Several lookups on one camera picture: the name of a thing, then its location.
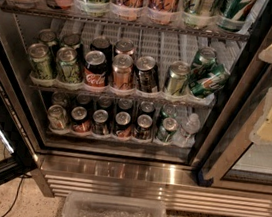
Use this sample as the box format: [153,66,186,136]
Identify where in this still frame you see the steel fridge bottom grille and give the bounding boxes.
[32,154,272,217]

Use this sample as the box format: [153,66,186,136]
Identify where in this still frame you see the bottom shelf black can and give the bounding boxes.
[133,114,153,140]

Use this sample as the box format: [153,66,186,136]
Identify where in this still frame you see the bottom shelf orange-black can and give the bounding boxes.
[113,111,132,139]

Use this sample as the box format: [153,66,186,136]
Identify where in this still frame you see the clear plastic bin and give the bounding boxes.
[61,192,167,217]

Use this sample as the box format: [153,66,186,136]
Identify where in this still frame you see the wire shelf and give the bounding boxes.
[29,73,214,108]
[0,0,249,42]

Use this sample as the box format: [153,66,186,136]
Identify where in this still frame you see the black can middle shelf front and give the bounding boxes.
[136,56,159,93]

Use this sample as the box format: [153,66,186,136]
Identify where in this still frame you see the rear dark cola can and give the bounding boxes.
[90,36,112,60]

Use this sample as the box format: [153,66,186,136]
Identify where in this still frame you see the top wire shelf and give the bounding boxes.
[0,0,249,42]

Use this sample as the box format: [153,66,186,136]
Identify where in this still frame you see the bottom shelf red cola can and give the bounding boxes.
[71,106,91,133]

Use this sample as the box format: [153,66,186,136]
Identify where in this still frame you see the rear green 7UP can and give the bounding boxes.
[190,47,217,75]

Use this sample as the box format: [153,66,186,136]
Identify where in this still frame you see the bottom shelf green can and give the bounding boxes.
[156,117,178,143]

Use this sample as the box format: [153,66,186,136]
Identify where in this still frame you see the clear water bottle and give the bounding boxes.
[173,113,201,148]

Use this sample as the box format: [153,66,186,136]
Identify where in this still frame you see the rear orange can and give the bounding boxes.
[114,38,136,57]

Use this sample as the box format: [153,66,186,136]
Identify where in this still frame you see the top shelf 7UP can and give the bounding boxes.
[217,0,256,32]

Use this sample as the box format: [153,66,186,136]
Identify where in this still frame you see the red Coca-Cola can middle shelf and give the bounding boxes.
[84,50,107,88]

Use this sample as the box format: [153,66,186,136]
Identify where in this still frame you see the pale green can middle shelf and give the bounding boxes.
[164,61,191,96]

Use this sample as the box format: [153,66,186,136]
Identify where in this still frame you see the top shelf pale green can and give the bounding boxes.
[182,0,216,30]

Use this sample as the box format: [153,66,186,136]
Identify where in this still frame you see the middle wire shelf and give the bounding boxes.
[29,73,214,108]

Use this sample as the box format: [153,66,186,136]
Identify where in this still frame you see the top shelf orange can right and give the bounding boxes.
[147,0,179,25]

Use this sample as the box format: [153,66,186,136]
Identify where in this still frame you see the bottom shelf dark can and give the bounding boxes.
[92,109,110,136]

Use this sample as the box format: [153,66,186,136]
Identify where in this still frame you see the orange can middle shelf front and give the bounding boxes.
[112,54,134,91]

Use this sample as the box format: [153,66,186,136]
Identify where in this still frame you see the tilted green 7UP can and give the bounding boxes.
[189,64,230,99]

